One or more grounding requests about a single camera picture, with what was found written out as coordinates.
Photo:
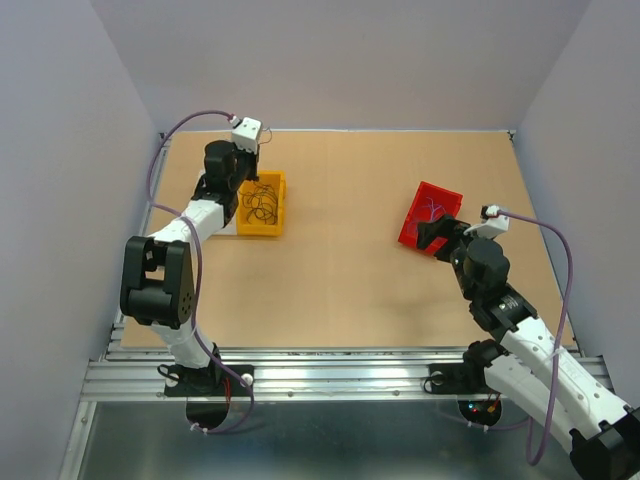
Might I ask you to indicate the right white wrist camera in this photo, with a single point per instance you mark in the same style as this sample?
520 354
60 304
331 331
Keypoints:
493 223

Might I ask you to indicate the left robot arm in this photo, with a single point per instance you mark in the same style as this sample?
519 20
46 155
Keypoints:
159 281

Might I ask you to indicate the yellow plastic bin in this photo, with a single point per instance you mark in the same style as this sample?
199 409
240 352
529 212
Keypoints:
261 209

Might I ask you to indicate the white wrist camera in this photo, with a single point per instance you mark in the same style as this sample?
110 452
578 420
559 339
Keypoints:
493 223
246 133

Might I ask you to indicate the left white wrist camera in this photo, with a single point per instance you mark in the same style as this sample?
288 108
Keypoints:
246 133

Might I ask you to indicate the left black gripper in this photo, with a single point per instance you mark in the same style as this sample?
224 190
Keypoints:
252 158

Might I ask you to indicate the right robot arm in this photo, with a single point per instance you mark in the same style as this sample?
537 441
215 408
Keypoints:
524 361

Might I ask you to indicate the white plastic bin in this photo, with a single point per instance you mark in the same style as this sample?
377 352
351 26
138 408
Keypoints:
222 231

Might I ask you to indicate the red plastic bin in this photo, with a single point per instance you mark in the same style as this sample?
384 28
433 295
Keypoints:
429 203

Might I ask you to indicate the aluminium front rail frame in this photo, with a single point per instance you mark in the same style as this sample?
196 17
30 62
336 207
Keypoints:
129 375

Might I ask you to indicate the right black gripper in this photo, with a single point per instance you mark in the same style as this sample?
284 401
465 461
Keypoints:
446 226

